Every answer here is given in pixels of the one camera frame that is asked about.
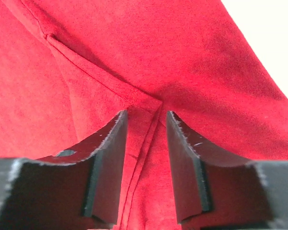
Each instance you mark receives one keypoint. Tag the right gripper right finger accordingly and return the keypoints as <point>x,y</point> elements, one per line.
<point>215,189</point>

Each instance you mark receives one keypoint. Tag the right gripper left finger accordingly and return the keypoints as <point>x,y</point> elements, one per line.
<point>78,189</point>

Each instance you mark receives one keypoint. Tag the dark red t shirt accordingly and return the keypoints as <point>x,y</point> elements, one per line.
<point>68,66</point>

